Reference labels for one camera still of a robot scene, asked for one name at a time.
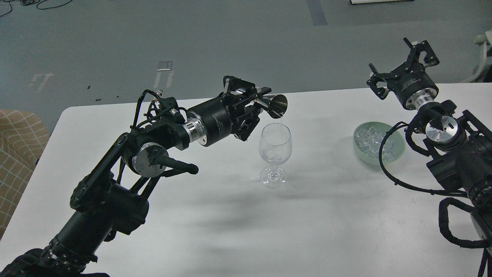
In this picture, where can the green bowl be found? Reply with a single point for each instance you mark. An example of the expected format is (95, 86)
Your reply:
(396, 137)

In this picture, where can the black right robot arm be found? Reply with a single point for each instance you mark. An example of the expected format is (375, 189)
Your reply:
(460, 147)

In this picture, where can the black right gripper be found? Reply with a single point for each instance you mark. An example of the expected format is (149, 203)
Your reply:
(415, 88)

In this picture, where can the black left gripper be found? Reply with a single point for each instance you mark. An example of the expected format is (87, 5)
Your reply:
(211, 121)

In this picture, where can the white board on floor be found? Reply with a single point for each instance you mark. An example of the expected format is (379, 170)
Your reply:
(367, 2)

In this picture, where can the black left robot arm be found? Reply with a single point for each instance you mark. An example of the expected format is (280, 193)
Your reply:
(114, 196)

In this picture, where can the tan checkered cloth seat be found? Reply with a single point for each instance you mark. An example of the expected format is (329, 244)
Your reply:
(23, 138)

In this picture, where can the clear ice cubes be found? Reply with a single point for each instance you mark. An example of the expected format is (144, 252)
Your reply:
(368, 140)

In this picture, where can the clear wine glass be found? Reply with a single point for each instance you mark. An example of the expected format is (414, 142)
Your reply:
(275, 148)

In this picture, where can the steel double jigger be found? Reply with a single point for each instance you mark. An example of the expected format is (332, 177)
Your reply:
(275, 105)

